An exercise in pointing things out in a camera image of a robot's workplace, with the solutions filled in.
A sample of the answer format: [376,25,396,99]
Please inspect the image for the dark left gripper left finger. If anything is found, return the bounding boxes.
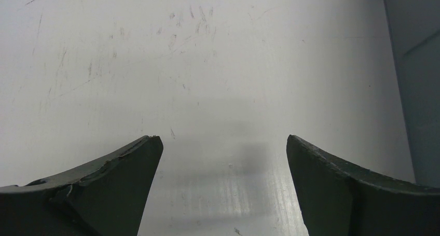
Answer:
[1,136,163,235]

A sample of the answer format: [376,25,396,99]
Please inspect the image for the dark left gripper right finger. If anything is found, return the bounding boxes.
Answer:
[286,135,439,235]

